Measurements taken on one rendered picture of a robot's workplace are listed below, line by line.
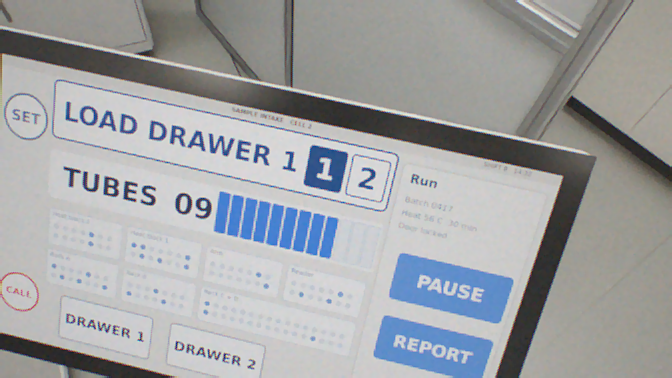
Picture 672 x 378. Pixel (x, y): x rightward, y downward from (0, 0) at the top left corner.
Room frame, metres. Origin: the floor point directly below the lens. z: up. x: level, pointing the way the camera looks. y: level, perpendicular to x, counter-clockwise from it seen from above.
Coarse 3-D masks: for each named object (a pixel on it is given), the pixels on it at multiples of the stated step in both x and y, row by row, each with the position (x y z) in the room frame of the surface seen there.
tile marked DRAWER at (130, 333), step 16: (64, 304) 0.13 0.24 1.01; (80, 304) 0.13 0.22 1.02; (96, 304) 0.13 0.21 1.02; (64, 320) 0.12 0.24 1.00; (80, 320) 0.12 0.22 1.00; (96, 320) 0.12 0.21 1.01; (112, 320) 0.12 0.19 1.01; (128, 320) 0.12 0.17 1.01; (144, 320) 0.12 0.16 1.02; (64, 336) 0.10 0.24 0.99; (80, 336) 0.11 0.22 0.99; (96, 336) 0.11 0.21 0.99; (112, 336) 0.11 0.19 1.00; (128, 336) 0.11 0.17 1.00; (144, 336) 0.11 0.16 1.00; (128, 352) 0.10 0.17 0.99; (144, 352) 0.10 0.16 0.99
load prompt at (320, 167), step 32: (64, 96) 0.25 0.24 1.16; (96, 96) 0.25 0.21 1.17; (128, 96) 0.26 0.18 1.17; (64, 128) 0.24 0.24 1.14; (96, 128) 0.24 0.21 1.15; (128, 128) 0.24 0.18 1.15; (160, 128) 0.24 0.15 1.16; (192, 128) 0.24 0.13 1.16; (224, 128) 0.24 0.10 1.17; (256, 128) 0.24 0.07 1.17; (160, 160) 0.22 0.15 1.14; (192, 160) 0.22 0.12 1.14; (224, 160) 0.23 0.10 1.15; (256, 160) 0.23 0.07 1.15; (288, 160) 0.23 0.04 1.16; (320, 160) 0.23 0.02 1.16; (352, 160) 0.23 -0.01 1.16; (384, 160) 0.23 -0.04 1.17; (320, 192) 0.21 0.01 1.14; (352, 192) 0.21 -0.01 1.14; (384, 192) 0.22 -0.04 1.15
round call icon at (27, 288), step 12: (0, 276) 0.14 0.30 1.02; (12, 276) 0.14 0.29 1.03; (24, 276) 0.14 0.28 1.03; (36, 276) 0.14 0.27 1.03; (0, 288) 0.13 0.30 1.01; (12, 288) 0.13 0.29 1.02; (24, 288) 0.13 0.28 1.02; (36, 288) 0.14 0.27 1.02; (0, 300) 0.12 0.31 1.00; (12, 300) 0.12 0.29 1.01; (24, 300) 0.13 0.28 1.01; (36, 300) 0.13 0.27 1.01; (24, 312) 0.12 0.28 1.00; (36, 312) 0.12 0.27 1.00
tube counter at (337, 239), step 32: (192, 192) 0.21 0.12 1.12; (224, 192) 0.21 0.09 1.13; (192, 224) 0.19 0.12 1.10; (224, 224) 0.19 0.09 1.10; (256, 224) 0.19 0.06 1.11; (288, 224) 0.19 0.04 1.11; (320, 224) 0.19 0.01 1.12; (352, 224) 0.20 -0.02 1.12; (320, 256) 0.18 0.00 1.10; (352, 256) 0.18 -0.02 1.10
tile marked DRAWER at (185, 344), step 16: (176, 336) 0.11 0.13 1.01; (192, 336) 0.12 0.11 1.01; (208, 336) 0.12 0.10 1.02; (224, 336) 0.12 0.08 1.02; (176, 352) 0.10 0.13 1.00; (192, 352) 0.10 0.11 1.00; (208, 352) 0.11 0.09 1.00; (224, 352) 0.11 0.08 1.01; (240, 352) 0.11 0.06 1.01; (256, 352) 0.11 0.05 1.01; (192, 368) 0.09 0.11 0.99; (208, 368) 0.09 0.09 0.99; (224, 368) 0.10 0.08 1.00; (240, 368) 0.10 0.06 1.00; (256, 368) 0.10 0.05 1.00
